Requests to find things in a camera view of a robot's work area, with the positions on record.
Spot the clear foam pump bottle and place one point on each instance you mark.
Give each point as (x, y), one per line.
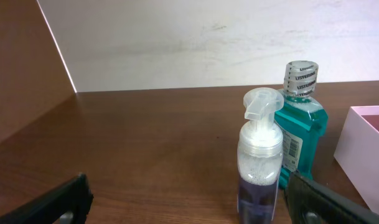
(259, 156)

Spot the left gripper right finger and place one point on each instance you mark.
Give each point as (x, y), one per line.
(310, 202)

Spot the teal mouthwash bottle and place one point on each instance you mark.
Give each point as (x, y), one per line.
(303, 120)

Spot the white square cardboard box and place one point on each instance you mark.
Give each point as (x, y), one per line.
(357, 152)

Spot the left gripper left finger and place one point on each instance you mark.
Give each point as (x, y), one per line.
(73, 196)

